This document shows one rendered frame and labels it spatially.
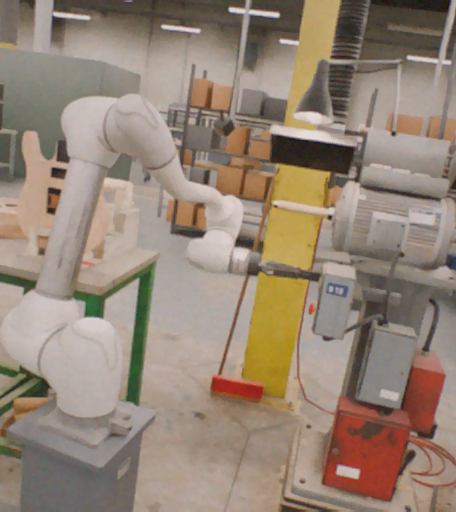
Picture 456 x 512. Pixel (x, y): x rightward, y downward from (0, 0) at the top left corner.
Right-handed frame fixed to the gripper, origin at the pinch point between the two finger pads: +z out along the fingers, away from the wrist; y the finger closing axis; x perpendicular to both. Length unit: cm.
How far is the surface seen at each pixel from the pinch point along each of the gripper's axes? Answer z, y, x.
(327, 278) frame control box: 5.6, 12.4, 3.5
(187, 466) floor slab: -37, -33, -107
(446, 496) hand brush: 78, -52, -101
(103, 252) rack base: -77, -11, -10
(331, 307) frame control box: 8.5, 12.4, -5.2
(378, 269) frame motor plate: 22.2, -10.6, 4.1
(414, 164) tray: 29, -30, 40
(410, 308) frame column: 35.7, -12.6, -7.6
